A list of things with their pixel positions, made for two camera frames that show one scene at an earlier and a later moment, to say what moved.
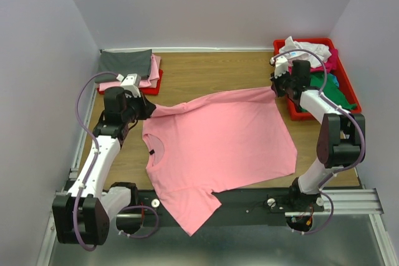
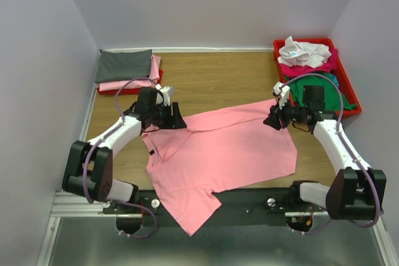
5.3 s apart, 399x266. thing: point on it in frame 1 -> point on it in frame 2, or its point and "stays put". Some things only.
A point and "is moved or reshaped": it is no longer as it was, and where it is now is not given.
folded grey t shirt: [123, 62] stays put
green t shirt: [330, 90] stays put
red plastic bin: [345, 85] stays put
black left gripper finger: [147, 109] -> [178, 121]
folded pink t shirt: [151, 82] stays put
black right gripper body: [278, 85] -> [278, 116]
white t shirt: [308, 52] stays put
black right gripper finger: [274, 88] -> [274, 118]
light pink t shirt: [197, 146] is moved or reshaped
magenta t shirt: [330, 65] stays put
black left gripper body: [144, 107] -> [170, 116]
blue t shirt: [335, 79] stays put
